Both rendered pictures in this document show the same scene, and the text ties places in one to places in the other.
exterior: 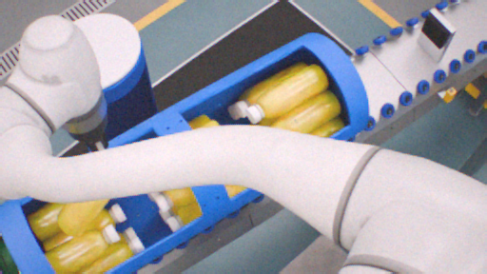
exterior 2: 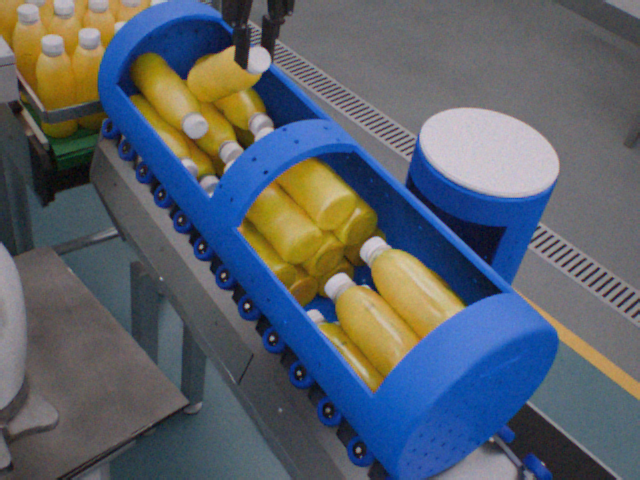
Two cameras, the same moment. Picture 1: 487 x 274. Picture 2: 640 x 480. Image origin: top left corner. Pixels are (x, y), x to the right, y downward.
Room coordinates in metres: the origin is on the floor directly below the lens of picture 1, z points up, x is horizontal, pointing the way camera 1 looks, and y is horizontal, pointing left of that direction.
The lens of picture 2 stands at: (0.44, -0.84, 1.92)
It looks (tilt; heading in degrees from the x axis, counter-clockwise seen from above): 43 degrees down; 83
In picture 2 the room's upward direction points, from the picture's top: 11 degrees clockwise
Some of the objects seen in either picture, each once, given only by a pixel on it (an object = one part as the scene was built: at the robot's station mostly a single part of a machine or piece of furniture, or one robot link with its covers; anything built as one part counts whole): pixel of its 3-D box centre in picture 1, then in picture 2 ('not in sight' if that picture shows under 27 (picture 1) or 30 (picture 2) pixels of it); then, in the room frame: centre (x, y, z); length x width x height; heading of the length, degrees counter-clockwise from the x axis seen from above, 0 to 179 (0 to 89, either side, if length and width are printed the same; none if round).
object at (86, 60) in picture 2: not in sight; (91, 81); (0.10, 0.56, 0.99); 0.07 x 0.07 x 0.19
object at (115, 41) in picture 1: (93, 50); (489, 150); (0.90, 0.44, 1.03); 0.28 x 0.28 x 0.01
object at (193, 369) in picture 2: not in sight; (195, 334); (0.34, 0.50, 0.31); 0.06 x 0.06 x 0.63; 35
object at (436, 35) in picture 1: (434, 37); not in sight; (1.01, -0.58, 1.00); 0.10 x 0.04 x 0.15; 35
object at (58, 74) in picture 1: (54, 70); not in sight; (0.41, 0.27, 1.63); 0.13 x 0.11 x 0.16; 147
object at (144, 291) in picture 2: not in sight; (145, 355); (0.23, 0.42, 0.31); 0.06 x 0.06 x 0.63; 35
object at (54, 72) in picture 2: not in sight; (56, 89); (0.04, 0.52, 0.99); 0.07 x 0.07 x 0.19
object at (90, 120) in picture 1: (78, 103); not in sight; (0.42, 0.26, 1.53); 0.09 x 0.09 x 0.06
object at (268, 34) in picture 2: not in sight; (268, 39); (0.44, 0.28, 1.30); 0.03 x 0.01 x 0.07; 125
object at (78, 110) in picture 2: not in sight; (142, 95); (0.20, 0.58, 0.96); 0.40 x 0.01 x 0.03; 35
